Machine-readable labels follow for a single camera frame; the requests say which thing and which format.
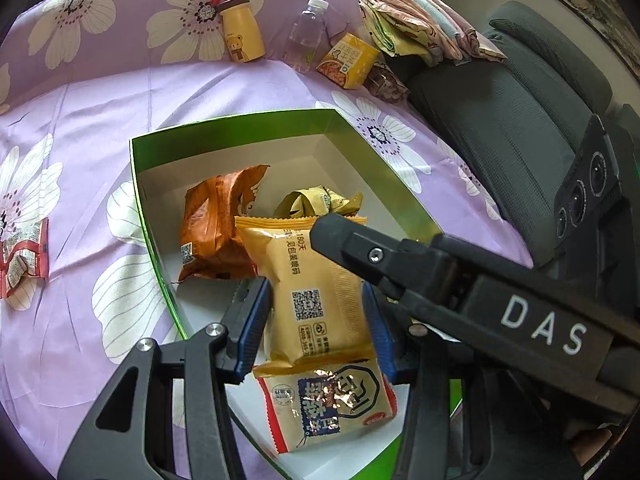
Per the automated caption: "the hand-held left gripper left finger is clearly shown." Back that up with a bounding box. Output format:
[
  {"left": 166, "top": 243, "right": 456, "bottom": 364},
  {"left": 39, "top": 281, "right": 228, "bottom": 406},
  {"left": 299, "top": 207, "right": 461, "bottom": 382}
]
[{"left": 57, "top": 276, "right": 274, "bottom": 480}]

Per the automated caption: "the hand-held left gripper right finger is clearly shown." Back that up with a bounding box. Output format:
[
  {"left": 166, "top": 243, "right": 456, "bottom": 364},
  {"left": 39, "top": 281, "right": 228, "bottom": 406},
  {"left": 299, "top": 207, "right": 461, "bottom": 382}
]
[{"left": 361, "top": 281, "right": 585, "bottom": 480}]

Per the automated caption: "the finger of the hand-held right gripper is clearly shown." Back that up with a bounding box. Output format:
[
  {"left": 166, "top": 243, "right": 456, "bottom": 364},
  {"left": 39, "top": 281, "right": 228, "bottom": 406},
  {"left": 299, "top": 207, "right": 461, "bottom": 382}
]
[{"left": 309, "top": 213, "right": 482, "bottom": 342}]

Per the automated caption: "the yellow snack packet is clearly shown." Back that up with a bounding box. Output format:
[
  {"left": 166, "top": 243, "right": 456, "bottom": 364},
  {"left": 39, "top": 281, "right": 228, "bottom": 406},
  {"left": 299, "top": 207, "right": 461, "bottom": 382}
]
[{"left": 234, "top": 215, "right": 379, "bottom": 379}]

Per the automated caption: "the gold snack packet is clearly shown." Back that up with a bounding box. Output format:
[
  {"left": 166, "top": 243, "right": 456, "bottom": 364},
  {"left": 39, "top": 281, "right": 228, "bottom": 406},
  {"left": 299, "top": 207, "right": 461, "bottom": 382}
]
[{"left": 272, "top": 185, "right": 365, "bottom": 220}]

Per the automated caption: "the white blue print snack packet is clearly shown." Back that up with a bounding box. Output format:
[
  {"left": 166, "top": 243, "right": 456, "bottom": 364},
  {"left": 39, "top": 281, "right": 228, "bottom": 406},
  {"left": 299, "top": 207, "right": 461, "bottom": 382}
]
[{"left": 254, "top": 359, "right": 399, "bottom": 455}]

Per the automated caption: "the orange snack packet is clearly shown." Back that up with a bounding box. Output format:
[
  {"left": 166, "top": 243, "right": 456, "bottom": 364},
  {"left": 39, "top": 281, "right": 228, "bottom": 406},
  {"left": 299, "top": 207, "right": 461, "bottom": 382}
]
[{"left": 177, "top": 164, "right": 271, "bottom": 284}]

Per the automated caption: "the green cardboard box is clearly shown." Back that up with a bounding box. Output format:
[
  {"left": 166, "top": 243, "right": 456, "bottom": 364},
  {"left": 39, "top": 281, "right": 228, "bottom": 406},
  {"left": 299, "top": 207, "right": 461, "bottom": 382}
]
[{"left": 129, "top": 107, "right": 463, "bottom": 480}]

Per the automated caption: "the clear bag of nuts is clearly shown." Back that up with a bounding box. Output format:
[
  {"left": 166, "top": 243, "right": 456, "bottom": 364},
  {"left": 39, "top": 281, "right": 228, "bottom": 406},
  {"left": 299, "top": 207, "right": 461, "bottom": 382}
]
[{"left": 367, "top": 62, "right": 409, "bottom": 104}]

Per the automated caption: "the small yellow box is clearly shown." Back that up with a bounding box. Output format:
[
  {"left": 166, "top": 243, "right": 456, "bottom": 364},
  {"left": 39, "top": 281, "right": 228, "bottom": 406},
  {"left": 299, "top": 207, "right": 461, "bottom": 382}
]
[{"left": 315, "top": 32, "right": 381, "bottom": 91}]

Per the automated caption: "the grey chair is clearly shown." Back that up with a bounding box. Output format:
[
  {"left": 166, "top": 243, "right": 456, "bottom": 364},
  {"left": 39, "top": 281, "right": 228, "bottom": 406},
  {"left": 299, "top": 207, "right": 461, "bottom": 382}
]
[{"left": 407, "top": 0, "right": 613, "bottom": 267}]

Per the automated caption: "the clear water bottle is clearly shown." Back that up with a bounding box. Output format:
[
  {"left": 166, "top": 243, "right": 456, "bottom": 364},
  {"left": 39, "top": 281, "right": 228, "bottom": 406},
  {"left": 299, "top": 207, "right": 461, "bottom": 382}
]
[{"left": 282, "top": 0, "right": 329, "bottom": 74}]

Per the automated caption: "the stack of folded cloths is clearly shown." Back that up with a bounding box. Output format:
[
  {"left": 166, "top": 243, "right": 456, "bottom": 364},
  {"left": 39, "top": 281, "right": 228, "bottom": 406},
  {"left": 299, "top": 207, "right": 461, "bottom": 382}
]
[{"left": 355, "top": 0, "right": 506, "bottom": 67}]

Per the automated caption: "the red white snack packet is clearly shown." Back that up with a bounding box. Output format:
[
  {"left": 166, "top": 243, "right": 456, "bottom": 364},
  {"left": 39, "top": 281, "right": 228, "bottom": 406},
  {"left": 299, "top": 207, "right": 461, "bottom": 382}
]
[{"left": 0, "top": 217, "right": 50, "bottom": 300}]

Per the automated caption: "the yellow bear bottle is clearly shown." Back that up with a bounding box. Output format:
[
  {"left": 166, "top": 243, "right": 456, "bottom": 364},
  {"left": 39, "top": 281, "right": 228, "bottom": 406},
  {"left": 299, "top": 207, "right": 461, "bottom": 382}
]
[{"left": 215, "top": 0, "right": 266, "bottom": 64}]

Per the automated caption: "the purple floral bed sheet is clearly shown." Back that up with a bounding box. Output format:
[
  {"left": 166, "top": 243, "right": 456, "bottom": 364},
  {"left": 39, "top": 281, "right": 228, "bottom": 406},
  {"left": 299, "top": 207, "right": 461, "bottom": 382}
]
[{"left": 0, "top": 0, "right": 536, "bottom": 480}]

